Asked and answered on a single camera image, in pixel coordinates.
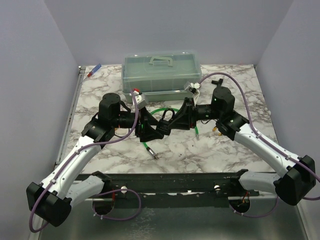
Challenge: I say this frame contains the black T-handle tool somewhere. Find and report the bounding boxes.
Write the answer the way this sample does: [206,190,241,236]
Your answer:
[211,78,224,87]

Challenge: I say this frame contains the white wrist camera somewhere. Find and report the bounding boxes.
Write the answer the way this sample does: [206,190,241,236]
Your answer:
[133,88,149,110]
[184,82,201,105]

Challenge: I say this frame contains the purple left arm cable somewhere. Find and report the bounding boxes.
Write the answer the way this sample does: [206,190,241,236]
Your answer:
[28,87,142,233]

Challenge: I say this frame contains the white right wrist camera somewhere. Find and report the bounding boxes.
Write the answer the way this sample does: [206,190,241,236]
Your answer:
[184,82,201,105]

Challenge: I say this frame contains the green cable lock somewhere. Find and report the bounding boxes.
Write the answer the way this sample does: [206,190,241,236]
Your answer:
[142,107,200,160]

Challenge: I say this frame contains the left side aluminium rail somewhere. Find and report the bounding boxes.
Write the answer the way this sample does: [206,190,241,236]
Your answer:
[54,66,86,166]

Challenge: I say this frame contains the yellow handled needle-nose pliers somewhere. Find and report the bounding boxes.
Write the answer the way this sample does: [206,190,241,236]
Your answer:
[212,126,222,136]

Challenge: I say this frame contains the translucent green plastic toolbox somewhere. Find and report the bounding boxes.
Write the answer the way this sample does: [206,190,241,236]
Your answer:
[121,51,202,103]

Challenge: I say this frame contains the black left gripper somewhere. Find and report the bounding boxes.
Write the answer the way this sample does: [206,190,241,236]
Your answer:
[112,105,163,142]

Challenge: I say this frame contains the blue red screwdriver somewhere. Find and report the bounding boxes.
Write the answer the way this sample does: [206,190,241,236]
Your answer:
[87,63,102,78]

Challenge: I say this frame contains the black padlock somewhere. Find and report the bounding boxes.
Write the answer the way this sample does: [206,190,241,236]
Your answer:
[156,108,175,136]

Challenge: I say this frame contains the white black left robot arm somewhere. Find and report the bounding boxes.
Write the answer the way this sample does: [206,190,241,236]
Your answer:
[26,90,158,233]

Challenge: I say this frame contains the black metal base rail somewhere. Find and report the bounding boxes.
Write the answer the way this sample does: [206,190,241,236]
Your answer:
[74,171,291,210]

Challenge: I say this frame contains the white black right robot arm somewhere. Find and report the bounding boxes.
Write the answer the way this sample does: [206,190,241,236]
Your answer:
[168,86,316,206]

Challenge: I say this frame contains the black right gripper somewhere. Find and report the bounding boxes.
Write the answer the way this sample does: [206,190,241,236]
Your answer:
[168,97,222,130]

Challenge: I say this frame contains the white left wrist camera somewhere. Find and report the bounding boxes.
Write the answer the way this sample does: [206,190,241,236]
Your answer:
[133,88,149,110]

